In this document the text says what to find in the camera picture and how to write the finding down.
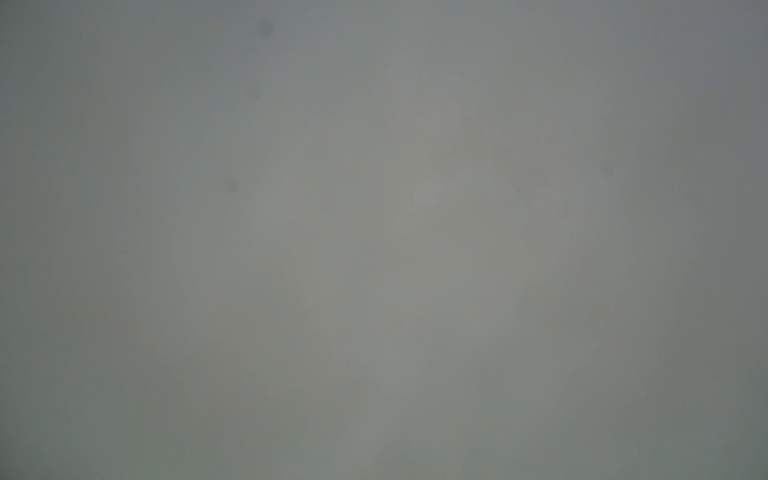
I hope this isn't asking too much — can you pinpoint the white plastic bag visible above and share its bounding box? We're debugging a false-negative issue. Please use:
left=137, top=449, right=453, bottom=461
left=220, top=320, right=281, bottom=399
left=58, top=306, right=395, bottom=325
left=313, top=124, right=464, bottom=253
left=1, top=1, right=767, bottom=479

